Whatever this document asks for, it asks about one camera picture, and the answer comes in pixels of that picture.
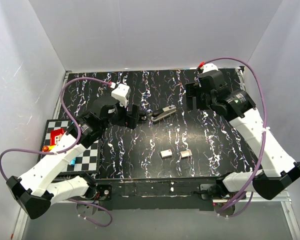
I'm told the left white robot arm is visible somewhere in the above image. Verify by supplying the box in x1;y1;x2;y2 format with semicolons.
6;95;147;220

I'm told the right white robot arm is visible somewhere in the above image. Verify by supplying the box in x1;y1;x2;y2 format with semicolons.
185;70;300;200

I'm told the white staple box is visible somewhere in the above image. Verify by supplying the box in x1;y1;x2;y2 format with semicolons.
160;149;172;159

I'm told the black white checkerboard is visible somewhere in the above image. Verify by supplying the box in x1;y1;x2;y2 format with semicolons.
31;119;100;178

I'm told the open staple box tray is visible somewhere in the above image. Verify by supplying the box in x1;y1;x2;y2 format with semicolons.
180;150;192;159

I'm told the blue toy block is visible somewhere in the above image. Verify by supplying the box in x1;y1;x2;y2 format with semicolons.
69;158;76;166

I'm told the red toy house block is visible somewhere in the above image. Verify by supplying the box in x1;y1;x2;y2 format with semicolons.
50;128;65;146

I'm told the orange toy car base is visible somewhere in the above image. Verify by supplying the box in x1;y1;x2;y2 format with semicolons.
42;145;55;153

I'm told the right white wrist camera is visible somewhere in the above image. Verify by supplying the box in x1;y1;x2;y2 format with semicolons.
197;61;219;74

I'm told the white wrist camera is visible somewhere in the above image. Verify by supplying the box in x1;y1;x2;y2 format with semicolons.
111;83;131;108
197;61;219;74

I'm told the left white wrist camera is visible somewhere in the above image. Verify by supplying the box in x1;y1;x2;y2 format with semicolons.
111;83;131;108

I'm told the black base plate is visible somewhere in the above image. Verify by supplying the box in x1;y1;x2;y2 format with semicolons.
96;176;217;211

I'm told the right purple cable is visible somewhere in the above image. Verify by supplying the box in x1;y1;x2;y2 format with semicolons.
202;57;271;218

